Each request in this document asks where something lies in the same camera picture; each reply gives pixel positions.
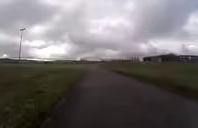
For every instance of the dark asphalt path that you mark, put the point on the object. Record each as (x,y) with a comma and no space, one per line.
(120,103)

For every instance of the long low dark building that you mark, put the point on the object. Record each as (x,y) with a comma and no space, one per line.
(170,58)

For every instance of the grass field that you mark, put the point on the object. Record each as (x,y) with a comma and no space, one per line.
(173,75)
(23,90)

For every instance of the tall floodlight pole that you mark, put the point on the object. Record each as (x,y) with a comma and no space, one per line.
(20,45)

